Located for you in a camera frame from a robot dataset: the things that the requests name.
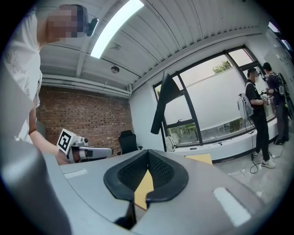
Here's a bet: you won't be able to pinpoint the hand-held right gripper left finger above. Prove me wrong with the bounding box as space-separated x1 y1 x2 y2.
43 149 149 235

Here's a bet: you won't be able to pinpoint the person's white shirt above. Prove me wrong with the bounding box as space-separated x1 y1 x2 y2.
2 6 43 109

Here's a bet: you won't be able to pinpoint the long ceiling light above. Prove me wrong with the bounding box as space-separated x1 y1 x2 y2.
90 0 145 59

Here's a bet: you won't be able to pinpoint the white ceiling pipes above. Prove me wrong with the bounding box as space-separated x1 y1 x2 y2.
42 77 133 96

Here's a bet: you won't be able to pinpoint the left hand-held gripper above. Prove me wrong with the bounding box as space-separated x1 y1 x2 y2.
56 128 113 164

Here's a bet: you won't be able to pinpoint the black floor cable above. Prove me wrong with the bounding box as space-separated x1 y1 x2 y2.
243 114 286 174

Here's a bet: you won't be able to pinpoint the person's left forearm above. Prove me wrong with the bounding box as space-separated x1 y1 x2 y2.
28 128 70 166

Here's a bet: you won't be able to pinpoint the white bag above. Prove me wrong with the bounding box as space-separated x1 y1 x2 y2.
165 132 181 153

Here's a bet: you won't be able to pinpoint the black framed window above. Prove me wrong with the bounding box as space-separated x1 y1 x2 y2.
153 45 261 148

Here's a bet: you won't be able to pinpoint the person's head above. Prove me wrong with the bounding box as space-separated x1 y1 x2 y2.
36 4 90 49

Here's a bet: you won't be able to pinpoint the black office chair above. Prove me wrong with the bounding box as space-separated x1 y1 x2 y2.
117 130 144 157

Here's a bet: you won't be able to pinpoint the black head-worn camera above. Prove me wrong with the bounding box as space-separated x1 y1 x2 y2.
85 17 100 37

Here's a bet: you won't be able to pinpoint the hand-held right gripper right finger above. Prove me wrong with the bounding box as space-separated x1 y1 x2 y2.
132 149 270 235

